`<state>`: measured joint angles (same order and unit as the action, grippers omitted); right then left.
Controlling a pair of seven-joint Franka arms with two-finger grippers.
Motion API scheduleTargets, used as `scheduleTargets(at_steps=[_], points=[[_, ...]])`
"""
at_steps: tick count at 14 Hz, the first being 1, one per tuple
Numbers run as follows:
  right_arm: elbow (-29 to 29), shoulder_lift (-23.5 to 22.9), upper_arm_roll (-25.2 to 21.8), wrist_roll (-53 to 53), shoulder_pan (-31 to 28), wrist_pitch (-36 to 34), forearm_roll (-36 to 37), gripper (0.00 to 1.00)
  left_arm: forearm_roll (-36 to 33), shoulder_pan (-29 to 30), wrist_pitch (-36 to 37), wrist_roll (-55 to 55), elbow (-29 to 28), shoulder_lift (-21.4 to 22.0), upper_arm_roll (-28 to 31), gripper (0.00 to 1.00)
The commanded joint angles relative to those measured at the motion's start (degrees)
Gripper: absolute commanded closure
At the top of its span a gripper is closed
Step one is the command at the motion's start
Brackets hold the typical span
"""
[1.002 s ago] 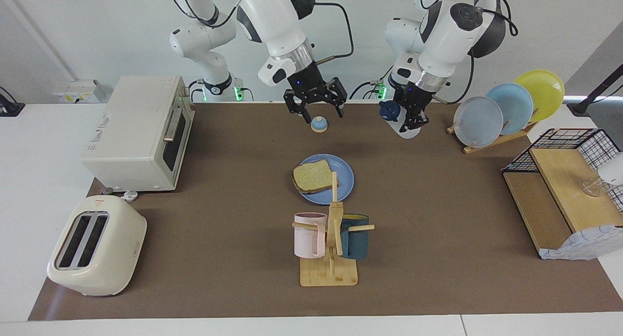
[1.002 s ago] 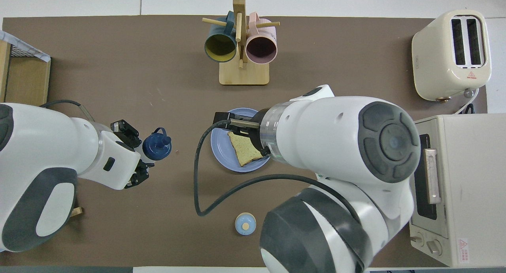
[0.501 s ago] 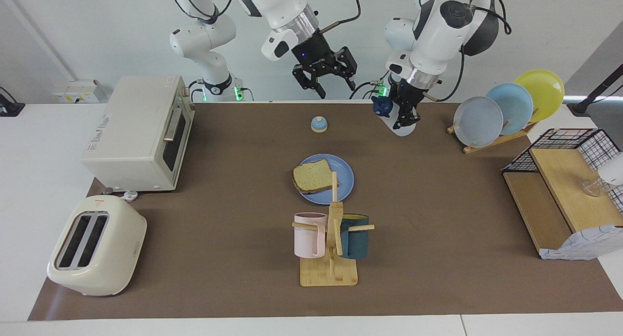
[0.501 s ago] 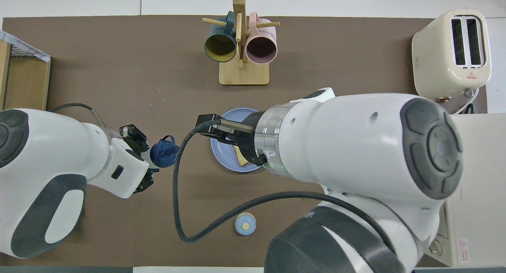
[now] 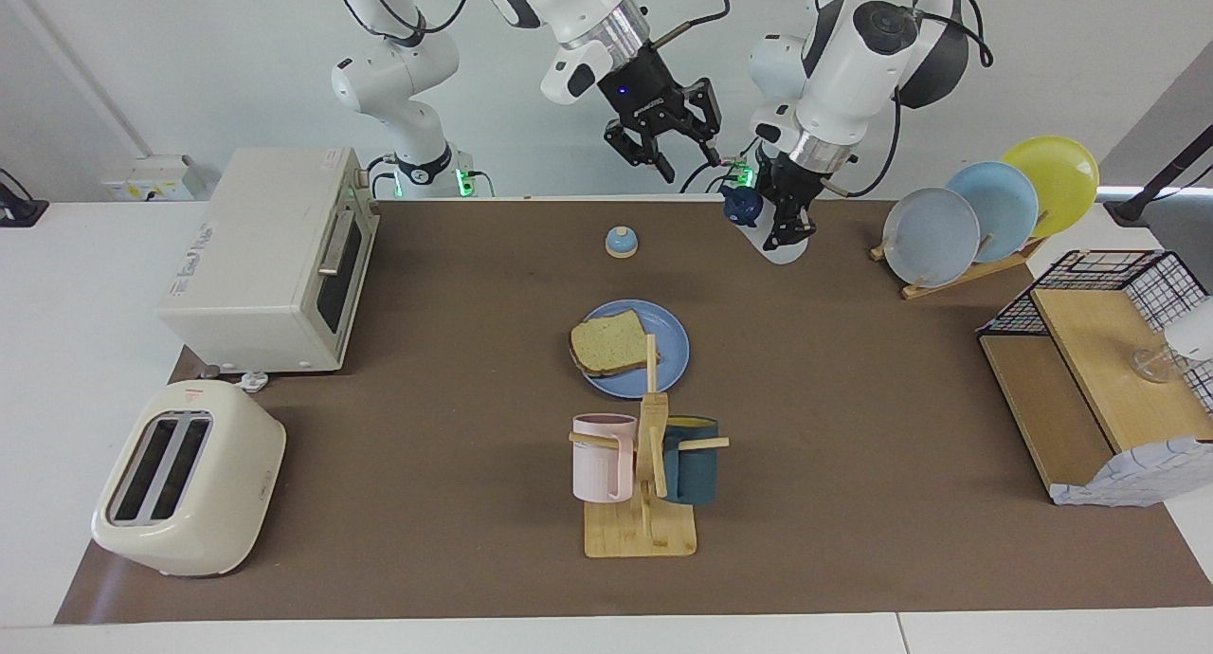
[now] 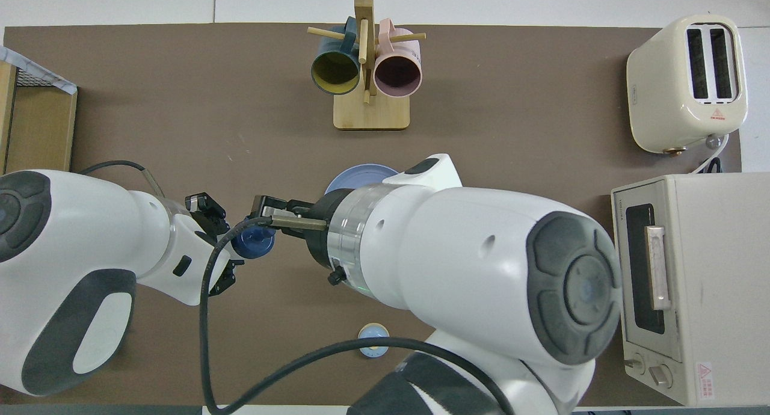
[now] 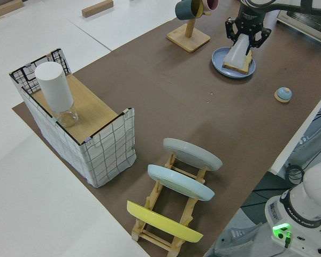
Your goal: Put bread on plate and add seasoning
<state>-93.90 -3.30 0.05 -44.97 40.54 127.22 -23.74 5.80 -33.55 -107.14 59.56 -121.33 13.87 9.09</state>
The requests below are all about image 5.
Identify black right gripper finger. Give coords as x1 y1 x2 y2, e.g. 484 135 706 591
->
683 77 724 166
604 127 679 185

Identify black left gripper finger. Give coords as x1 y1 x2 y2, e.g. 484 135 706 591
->
771 208 819 253
754 160 781 231

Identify translucent seasoning bottle blue cap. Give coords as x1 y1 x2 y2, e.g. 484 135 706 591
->
720 185 812 264

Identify toasted bread slice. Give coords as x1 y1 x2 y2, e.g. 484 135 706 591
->
569 311 660 378

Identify pale grey plate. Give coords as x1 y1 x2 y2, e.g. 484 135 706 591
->
882 187 982 288

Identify wooden plate rack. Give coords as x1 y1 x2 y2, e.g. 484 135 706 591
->
870 235 1048 301

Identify blue round plate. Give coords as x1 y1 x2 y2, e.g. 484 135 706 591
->
574 300 692 399

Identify light blue plate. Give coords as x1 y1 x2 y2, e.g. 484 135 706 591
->
948 161 1041 264

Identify yellow plate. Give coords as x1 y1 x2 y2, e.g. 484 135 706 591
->
1002 136 1100 240

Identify dark teal mug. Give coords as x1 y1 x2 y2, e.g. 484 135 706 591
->
661 417 721 505

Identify brown table mat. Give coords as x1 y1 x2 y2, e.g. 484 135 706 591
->
54 199 1213 625

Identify pink ribbed mug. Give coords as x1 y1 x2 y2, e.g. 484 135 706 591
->
571 413 639 504

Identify wooden two-level shelf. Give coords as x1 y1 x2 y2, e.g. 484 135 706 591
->
978 287 1213 503

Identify wooden mug tree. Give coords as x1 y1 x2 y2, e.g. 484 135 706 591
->
569 334 732 559

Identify clear glass cup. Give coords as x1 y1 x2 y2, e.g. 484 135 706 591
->
1132 344 1187 386

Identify white toaster oven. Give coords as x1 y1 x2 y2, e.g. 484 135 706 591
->
156 147 380 375

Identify white rounded object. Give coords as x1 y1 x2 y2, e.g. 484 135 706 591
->
1164 297 1213 363

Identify white patterned cloth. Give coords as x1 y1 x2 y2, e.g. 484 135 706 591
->
1050 436 1213 508

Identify cream two-slot toaster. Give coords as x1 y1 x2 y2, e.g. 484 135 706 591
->
91 381 287 577

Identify black stand base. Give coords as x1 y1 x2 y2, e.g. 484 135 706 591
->
0 168 50 228

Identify black left base cables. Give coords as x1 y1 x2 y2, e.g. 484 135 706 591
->
680 137 764 195

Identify black base cables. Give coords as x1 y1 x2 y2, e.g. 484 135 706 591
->
365 152 399 200
680 137 764 195

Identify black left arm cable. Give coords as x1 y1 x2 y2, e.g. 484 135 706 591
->
824 0 994 200

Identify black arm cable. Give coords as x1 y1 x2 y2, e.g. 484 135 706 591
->
322 0 731 48
824 0 994 200

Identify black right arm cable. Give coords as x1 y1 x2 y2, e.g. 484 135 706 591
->
322 0 731 48

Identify black right base cables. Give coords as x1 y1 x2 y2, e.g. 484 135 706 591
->
365 152 399 200

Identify black camera stand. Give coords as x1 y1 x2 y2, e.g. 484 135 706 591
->
1104 123 1213 227

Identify black wire basket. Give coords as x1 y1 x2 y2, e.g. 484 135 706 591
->
976 249 1213 418

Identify white wall outlet box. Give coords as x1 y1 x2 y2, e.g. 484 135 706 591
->
101 154 206 203

